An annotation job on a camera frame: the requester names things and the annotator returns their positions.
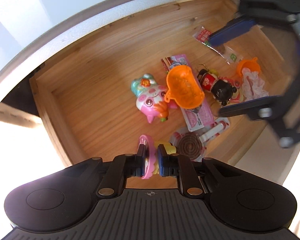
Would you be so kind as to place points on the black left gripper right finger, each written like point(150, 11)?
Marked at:
point(181, 167)

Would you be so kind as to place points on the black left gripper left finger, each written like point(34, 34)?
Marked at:
point(119, 170)

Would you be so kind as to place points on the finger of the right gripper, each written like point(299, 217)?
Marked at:
point(231, 30)
point(257, 109)

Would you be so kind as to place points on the pink yellow cupcake toy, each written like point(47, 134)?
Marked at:
point(151, 155)

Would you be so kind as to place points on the spiral lollipop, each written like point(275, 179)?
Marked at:
point(194, 144)

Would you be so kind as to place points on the clear snack packet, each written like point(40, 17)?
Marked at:
point(217, 45)

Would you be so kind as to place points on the orange plastic shell half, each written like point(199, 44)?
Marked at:
point(252, 65)
point(183, 88)

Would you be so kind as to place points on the red dress doll keychain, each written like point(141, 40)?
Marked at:
point(223, 89)

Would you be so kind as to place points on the pink candy wrapper package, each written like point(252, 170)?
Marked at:
point(200, 117)

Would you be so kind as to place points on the pink pig toy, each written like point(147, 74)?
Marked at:
point(150, 98)

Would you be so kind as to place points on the wooden drawer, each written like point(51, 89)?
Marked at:
point(84, 98)

